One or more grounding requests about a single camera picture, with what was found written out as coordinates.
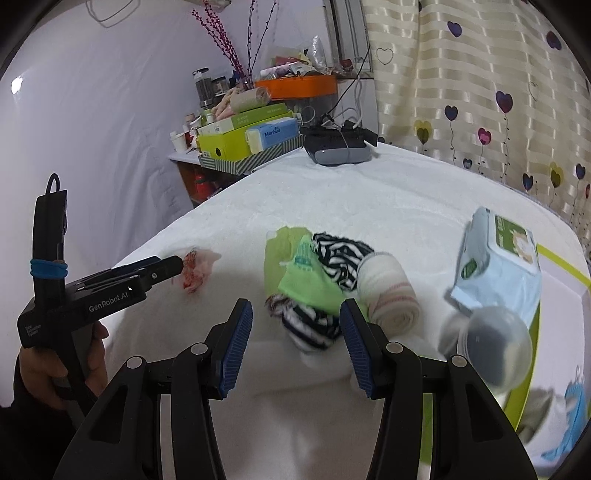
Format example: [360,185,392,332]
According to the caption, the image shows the heart print curtain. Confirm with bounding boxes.
[360,0,591,232]

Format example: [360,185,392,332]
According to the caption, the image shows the black and white striped sock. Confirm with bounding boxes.
[311,233,376,294]
[267,293,343,354]

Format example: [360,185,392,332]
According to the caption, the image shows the lime green storage box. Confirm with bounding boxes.
[501,244,591,446]

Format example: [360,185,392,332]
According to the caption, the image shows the dark lid glass jar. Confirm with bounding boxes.
[192,68,214,110]

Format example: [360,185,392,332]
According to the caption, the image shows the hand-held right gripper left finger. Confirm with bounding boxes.
[58,298,254,480]

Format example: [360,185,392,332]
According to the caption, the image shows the patterned tray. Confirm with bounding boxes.
[198,136,306,176]

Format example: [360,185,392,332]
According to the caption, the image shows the white cable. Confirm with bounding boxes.
[323,74,371,126]

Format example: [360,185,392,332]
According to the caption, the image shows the blue face mask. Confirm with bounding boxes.
[540,378,589,462]

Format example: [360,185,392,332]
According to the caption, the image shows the pink plush roll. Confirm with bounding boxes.
[210,88,271,119]

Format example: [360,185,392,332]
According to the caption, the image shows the purple twig decoration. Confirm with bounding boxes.
[191,0,279,89]

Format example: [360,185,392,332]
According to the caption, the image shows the window frame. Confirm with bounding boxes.
[323,0,376,80]

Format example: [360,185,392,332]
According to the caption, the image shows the cream red-striped sock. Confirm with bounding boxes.
[358,251,423,340]

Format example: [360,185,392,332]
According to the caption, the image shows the red and white tissue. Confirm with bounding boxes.
[182,248,221,292]

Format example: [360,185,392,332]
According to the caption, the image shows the person's left forearm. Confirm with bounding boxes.
[0,355,81,480]

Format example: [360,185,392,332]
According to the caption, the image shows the grey headset device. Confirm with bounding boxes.
[300,119,380,166]

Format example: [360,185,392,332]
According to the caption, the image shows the person's left hand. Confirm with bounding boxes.
[18,322,110,411]

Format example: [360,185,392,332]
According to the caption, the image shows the blue tissue pack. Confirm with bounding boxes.
[246,117,299,155]

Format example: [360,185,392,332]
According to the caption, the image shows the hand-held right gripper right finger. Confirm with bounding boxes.
[339,298,539,480]

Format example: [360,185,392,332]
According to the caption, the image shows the blue rubber band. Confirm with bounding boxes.
[30,259,69,278]

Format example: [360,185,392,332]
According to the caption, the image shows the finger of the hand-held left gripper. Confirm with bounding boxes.
[112,256,163,278]
[131,255,186,301]

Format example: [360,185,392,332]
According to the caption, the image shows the green cardboard box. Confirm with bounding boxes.
[198,103,297,160]

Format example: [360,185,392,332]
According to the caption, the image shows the light blue wet wipes pack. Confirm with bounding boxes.
[445,207,543,320]

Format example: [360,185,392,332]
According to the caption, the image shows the light green sock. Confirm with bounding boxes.
[264,226,345,317]

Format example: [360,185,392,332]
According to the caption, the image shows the orange plastic basin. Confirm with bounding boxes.
[254,74,339,101]

